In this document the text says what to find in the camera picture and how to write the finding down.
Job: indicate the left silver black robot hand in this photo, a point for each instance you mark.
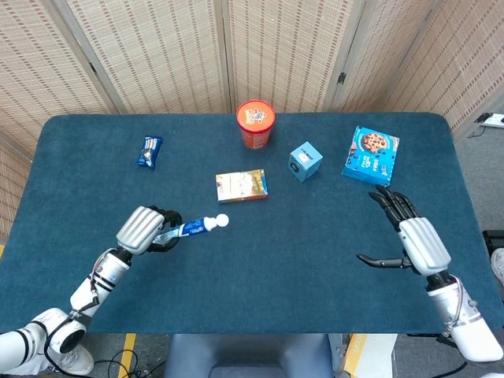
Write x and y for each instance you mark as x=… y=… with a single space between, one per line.
x=139 y=228

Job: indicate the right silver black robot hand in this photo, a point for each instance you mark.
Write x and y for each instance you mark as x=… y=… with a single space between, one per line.
x=425 y=248

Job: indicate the white blue toothpaste tube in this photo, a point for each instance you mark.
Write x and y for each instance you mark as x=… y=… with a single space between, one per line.
x=195 y=227

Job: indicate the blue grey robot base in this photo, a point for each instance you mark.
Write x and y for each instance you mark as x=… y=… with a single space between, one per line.
x=244 y=354

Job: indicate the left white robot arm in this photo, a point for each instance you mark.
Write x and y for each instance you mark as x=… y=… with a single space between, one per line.
x=106 y=271

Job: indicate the dark blue cloth-covered table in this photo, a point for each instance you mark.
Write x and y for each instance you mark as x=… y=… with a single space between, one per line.
x=295 y=275

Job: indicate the black box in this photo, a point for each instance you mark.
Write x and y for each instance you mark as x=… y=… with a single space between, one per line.
x=494 y=240

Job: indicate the white shoe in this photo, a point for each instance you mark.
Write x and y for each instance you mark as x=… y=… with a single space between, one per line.
x=498 y=264
x=78 y=360

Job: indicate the dark blue cookie snack packet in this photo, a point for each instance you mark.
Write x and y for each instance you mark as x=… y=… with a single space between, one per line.
x=149 y=151

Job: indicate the blue cookie box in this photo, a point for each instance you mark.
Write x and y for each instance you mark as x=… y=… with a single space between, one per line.
x=370 y=157

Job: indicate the yellow white flat carton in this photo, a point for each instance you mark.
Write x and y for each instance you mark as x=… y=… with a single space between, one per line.
x=240 y=185

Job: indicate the brown cardboard box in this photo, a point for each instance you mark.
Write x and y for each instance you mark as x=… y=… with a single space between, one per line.
x=374 y=354

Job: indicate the woven bamboo screen panel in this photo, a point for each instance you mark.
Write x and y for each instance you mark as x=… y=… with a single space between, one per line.
x=386 y=51
x=39 y=59
x=283 y=51
x=157 y=51
x=464 y=59
x=12 y=181

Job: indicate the white power strip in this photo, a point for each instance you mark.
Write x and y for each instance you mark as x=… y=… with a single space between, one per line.
x=496 y=121

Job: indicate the small light blue cube box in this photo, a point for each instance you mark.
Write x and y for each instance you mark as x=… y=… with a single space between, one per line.
x=305 y=161

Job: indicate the orange cylindrical snack canister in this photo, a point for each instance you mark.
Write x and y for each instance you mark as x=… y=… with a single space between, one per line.
x=256 y=118

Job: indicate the black screen hinge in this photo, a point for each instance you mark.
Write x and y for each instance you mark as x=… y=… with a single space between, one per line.
x=342 y=77
x=93 y=67

